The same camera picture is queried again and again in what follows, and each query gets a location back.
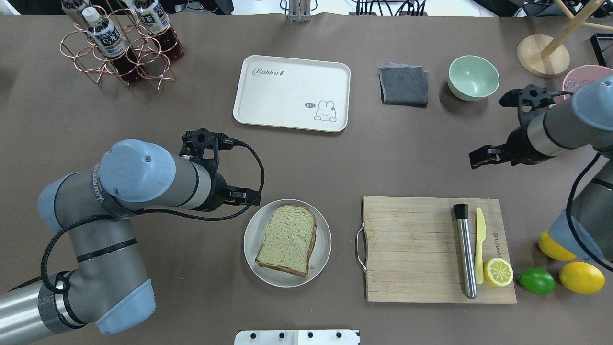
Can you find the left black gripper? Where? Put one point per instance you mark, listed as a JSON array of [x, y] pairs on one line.
[[219, 191]]

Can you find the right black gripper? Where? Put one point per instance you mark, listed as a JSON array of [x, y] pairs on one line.
[[519, 146]]

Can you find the plain bread slice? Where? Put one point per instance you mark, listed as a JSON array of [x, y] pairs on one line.
[[289, 240]]

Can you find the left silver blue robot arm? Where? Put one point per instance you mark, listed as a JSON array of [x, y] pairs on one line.
[[92, 270]]

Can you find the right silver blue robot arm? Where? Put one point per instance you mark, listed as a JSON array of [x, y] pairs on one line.
[[554, 123]]

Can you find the cream rabbit tray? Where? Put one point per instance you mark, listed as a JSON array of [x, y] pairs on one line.
[[295, 93]]

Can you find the steel muddler black tip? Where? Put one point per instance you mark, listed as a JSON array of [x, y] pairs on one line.
[[466, 252]]

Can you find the white round plate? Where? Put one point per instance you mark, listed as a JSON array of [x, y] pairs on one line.
[[253, 239]]

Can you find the yellow plastic knife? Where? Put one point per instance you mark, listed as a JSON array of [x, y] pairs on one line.
[[481, 233]]

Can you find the mint green bowl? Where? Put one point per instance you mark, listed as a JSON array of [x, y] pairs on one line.
[[472, 78]]

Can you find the yellow lemon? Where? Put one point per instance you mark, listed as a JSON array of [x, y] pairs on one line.
[[581, 277], [552, 249]]

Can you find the wooden cup stand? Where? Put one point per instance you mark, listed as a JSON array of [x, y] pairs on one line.
[[547, 57]]

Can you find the folded grey cloth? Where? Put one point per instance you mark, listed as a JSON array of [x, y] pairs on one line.
[[403, 84]]

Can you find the pink bowl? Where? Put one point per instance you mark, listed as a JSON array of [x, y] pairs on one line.
[[584, 75]]

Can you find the lemon half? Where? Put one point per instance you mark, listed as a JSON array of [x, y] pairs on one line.
[[498, 272]]

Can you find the green lime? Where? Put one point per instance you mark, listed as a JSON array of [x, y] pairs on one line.
[[537, 281]]

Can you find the tea bottle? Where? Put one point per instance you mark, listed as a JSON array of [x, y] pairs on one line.
[[73, 9], [157, 23], [112, 44]]

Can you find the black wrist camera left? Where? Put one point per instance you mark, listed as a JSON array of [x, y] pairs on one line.
[[202, 146]]

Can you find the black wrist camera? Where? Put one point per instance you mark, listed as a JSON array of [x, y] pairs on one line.
[[530, 101], [202, 146]]

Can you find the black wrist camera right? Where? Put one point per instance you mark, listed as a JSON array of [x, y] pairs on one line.
[[530, 101]]

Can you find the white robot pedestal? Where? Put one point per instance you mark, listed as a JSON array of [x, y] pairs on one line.
[[298, 337]]

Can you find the aluminium frame post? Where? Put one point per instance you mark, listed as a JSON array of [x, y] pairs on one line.
[[299, 11]]

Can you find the copper wire bottle rack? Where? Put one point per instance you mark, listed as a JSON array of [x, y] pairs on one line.
[[133, 41]]

